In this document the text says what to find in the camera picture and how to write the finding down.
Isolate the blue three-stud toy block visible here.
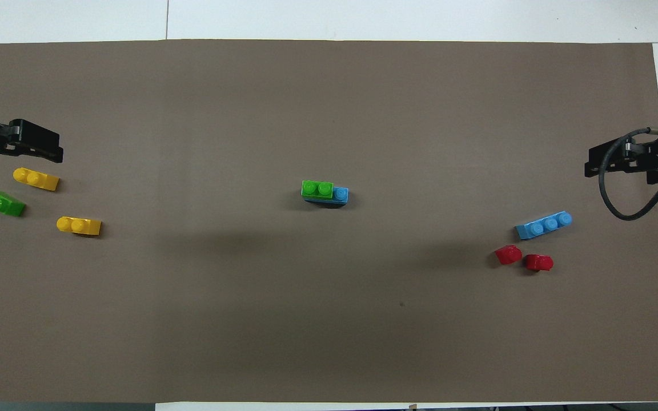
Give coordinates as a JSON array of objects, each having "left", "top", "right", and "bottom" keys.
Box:
[
  {"left": 304, "top": 186, "right": 350, "bottom": 207},
  {"left": 515, "top": 211, "right": 573, "bottom": 240}
]

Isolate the green two-stud toy block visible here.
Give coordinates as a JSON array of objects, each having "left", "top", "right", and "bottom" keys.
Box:
[
  {"left": 0, "top": 190, "right": 26, "bottom": 217},
  {"left": 301, "top": 180, "right": 335, "bottom": 200}
]

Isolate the yellow two-stud toy block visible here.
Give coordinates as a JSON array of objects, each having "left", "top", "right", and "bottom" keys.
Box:
[
  {"left": 56, "top": 216, "right": 102, "bottom": 237},
  {"left": 13, "top": 167, "right": 61, "bottom": 192}
]

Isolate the red one-stud toy block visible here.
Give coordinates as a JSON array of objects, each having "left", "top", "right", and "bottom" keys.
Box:
[
  {"left": 524, "top": 253, "right": 555, "bottom": 272},
  {"left": 495, "top": 244, "right": 523, "bottom": 266}
]

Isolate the brown table mat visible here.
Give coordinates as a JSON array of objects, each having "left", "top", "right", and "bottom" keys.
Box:
[{"left": 0, "top": 39, "right": 658, "bottom": 403}]

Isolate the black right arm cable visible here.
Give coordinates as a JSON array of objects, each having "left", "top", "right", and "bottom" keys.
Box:
[{"left": 599, "top": 127, "right": 658, "bottom": 221}]

